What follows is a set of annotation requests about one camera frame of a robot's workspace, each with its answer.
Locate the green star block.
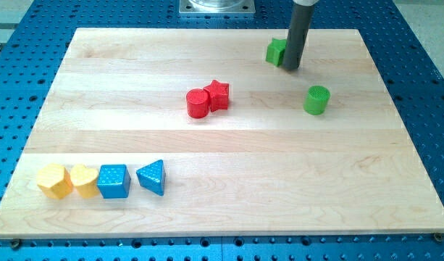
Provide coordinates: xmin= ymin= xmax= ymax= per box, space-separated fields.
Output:
xmin=265 ymin=38 xmax=287 ymax=67

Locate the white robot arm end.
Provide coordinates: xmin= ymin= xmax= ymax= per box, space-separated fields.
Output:
xmin=293 ymin=0 xmax=319 ymax=7

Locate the red star block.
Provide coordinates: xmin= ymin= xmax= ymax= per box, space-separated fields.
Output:
xmin=204 ymin=80 xmax=230 ymax=112

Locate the blue cube block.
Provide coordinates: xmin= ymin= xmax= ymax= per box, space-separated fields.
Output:
xmin=97 ymin=165 xmax=131 ymax=199

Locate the red cylinder block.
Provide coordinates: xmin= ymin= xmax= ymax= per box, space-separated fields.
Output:
xmin=186 ymin=88 xmax=210 ymax=119

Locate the light wooden board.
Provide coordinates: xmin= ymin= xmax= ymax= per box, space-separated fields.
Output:
xmin=0 ymin=28 xmax=444 ymax=239

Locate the blue triangle block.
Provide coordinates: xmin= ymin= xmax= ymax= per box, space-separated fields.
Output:
xmin=135 ymin=159 xmax=166 ymax=196

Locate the green cylinder block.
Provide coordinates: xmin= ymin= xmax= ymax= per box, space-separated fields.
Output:
xmin=303 ymin=86 xmax=330 ymax=115

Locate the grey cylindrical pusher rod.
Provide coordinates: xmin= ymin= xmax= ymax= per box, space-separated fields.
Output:
xmin=282 ymin=2 xmax=316 ymax=70

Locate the yellow heart block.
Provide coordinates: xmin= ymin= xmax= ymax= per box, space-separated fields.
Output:
xmin=70 ymin=164 xmax=100 ymax=199

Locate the yellow hexagon block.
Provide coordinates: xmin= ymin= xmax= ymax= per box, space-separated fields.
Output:
xmin=36 ymin=163 xmax=73 ymax=199

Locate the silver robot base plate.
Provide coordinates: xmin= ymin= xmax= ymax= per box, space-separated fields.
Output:
xmin=179 ymin=0 xmax=256 ymax=15

